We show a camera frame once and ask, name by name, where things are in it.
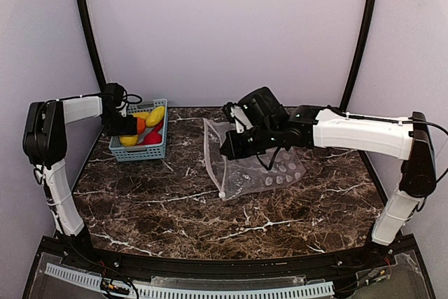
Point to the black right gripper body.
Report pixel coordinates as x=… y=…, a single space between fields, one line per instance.
x=234 y=143

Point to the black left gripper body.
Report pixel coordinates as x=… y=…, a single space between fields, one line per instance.
x=129 y=125

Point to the yellow round fruit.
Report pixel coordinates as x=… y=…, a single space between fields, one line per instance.
x=129 y=140

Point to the clear zip top bag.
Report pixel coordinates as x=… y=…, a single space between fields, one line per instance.
x=234 y=178

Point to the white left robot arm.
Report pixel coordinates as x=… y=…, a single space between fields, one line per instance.
x=45 y=143

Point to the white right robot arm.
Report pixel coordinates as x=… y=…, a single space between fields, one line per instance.
x=262 y=123

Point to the orange fruit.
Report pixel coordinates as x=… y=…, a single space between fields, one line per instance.
x=140 y=125

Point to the yellow banana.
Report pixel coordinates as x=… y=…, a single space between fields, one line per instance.
x=142 y=115

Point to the red fruit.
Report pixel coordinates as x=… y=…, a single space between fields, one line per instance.
x=152 y=138

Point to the yellow oblong fruit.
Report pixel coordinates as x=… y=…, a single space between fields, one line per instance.
x=155 y=116

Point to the blue plastic basket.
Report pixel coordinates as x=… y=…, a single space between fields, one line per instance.
x=140 y=151

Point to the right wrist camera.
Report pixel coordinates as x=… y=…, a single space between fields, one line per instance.
x=236 y=115

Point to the black right frame post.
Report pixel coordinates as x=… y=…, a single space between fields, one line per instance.
x=358 y=54

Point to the black frame post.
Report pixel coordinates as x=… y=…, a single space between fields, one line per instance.
x=358 y=54
x=91 y=44

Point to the black front table rail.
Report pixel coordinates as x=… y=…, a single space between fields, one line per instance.
x=339 y=266

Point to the white slotted cable duct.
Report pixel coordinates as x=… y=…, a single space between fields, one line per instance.
x=169 y=287

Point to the black left frame post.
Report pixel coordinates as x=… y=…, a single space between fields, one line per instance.
x=91 y=44

